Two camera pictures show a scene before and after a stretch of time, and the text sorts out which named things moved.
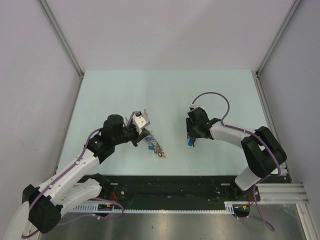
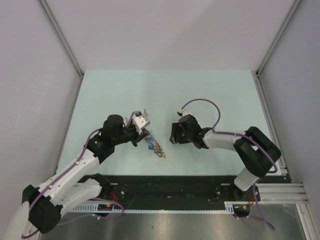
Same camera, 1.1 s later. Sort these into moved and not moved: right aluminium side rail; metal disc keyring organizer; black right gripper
Moved: black right gripper
Not moved: right aluminium side rail; metal disc keyring organizer
